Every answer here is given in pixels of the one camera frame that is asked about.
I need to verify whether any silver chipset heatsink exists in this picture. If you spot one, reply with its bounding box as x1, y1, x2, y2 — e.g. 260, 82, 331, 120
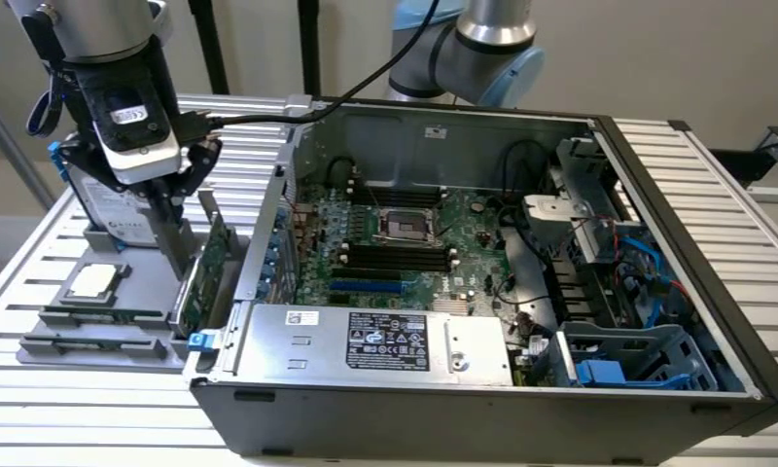
436, 298, 480, 318

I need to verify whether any blue expansion slot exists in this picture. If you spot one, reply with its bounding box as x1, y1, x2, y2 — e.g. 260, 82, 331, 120
327, 279, 409, 296

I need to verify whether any grey disk bay cage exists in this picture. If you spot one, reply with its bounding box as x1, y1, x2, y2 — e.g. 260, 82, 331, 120
556, 319, 720, 391

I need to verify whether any thick black camera cable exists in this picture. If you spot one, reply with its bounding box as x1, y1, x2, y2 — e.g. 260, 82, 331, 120
180, 0, 444, 143

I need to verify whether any black open PC case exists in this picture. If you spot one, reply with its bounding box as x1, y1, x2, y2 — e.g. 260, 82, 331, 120
185, 95, 778, 462

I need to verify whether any red wire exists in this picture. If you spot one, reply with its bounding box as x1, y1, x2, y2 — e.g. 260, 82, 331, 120
570, 217, 697, 315

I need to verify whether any grey metal frame pole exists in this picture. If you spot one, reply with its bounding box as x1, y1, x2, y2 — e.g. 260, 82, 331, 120
0, 81, 57, 211

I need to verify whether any blue data wire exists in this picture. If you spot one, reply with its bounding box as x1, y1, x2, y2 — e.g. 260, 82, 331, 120
612, 232, 697, 342

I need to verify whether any short black power wire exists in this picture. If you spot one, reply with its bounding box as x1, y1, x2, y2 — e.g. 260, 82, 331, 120
325, 155, 360, 192

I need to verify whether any black looped power wire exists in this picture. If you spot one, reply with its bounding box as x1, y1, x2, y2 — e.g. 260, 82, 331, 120
500, 139, 552, 197

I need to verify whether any black RAM slot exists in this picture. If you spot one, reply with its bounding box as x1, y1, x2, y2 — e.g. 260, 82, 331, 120
344, 256, 457, 266
344, 263, 457, 273
351, 184, 444, 192
344, 249, 457, 259
351, 189, 444, 197
344, 242, 457, 252

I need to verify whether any silver hard disk, blue bracket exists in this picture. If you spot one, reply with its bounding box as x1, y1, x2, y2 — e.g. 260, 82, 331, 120
48, 139, 165, 250

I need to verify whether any silver CPU chip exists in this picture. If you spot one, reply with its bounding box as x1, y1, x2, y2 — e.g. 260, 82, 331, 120
60, 265, 132, 306

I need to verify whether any grey parts rack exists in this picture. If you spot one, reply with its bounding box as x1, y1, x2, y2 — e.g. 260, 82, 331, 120
15, 216, 252, 376

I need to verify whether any black tripod pole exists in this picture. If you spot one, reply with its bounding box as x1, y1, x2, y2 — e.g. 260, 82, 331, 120
296, 0, 324, 96
189, 0, 232, 96

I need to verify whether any green GPU card, metal bracket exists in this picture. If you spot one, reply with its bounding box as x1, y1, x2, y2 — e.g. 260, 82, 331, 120
167, 189, 236, 341

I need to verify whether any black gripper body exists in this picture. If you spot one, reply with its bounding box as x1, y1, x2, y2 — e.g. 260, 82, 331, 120
57, 42, 189, 196

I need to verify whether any metal CPU socket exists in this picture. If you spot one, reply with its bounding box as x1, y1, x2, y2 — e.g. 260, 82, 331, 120
373, 206, 441, 245

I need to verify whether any green motherboard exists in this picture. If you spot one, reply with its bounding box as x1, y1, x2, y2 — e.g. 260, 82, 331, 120
292, 186, 517, 315

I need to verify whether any white grey wrist camera box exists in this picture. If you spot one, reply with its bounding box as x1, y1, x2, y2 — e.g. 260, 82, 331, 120
89, 80, 185, 187

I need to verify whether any blue disk bay latch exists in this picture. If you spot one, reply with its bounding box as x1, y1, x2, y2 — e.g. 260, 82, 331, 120
573, 358, 629, 389

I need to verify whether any blue cable loop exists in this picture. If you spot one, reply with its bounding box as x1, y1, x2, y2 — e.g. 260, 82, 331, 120
24, 72, 68, 138

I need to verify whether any tall grey metal disk bay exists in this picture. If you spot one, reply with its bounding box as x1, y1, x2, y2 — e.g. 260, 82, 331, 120
545, 137, 645, 265

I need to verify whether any grey power supply unit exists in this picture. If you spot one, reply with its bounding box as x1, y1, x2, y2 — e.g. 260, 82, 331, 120
231, 303, 519, 388

